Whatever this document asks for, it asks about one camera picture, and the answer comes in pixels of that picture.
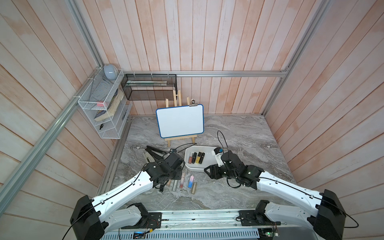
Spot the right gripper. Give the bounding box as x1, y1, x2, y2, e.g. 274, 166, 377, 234
203, 163, 239, 181

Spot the pink frosted lipstick tube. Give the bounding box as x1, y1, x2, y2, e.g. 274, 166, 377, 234
179, 173, 186, 189

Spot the silver lipstick tube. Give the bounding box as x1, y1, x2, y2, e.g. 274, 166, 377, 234
172, 180, 179, 192

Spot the black lipstick gold band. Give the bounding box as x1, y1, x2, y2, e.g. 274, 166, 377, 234
199, 153, 205, 164

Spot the gold black square lipstick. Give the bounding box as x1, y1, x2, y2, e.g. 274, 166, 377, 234
195, 152, 202, 164

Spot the white storage box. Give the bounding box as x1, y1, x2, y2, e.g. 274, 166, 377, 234
185, 145, 223, 172

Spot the black lipstick tube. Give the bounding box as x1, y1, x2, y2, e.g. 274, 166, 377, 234
192, 152, 198, 164

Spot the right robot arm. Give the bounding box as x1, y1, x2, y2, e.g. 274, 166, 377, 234
204, 148, 348, 240

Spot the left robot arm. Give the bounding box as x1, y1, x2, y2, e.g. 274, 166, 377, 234
69, 152, 185, 240

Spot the pink blue lipstick tube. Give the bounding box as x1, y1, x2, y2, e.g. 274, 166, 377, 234
188, 175, 195, 188

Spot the gold lipstick tube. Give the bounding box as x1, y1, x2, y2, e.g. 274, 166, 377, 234
191, 182, 197, 195

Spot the blue framed whiteboard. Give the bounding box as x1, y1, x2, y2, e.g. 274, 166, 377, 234
156, 104, 205, 139

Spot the metal binder clip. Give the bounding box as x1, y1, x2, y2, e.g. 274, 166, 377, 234
189, 99, 198, 107

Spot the black mesh basket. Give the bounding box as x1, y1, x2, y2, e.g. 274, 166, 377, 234
121, 74, 179, 101

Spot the pink item on shelf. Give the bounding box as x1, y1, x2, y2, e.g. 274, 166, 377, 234
97, 102, 105, 108

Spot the grey round speaker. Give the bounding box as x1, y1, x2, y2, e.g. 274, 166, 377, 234
103, 64, 119, 81

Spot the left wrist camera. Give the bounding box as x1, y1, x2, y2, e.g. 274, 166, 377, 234
166, 152, 184, 169

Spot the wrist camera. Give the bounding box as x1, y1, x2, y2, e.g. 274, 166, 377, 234
212, 147, 224, 167
166, 152, 184, 169

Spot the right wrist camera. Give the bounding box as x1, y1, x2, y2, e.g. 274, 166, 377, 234
212, 147, 224, 167

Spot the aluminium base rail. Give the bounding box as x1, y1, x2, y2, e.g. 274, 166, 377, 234
102, 209, 320, 240

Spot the white wire shelf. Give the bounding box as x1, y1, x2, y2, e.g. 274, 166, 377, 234
78, 68, 132, 140

